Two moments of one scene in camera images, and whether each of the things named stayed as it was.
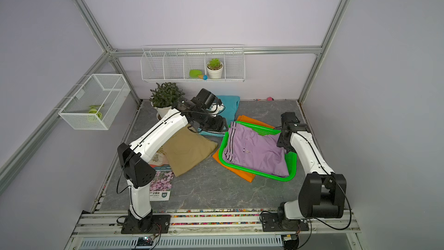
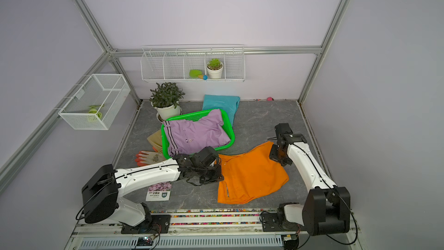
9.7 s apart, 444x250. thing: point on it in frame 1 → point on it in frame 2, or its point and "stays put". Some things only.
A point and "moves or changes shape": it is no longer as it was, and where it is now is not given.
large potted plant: (163, 97) stays put
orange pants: (248, 120) → (250, 175)
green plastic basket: (265, 130) moves or changes shape
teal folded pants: (231, 104) stays put
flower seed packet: (161, 185) stays put
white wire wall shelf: (192, 63) stays put
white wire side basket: (96, 105) stays put
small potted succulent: (214, 67) stays put
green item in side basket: (93, 112) stays put
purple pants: (244, 146) → (188, 137)
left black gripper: (218, 126) → (217, 177)
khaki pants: (185, 149) moves or changes shape
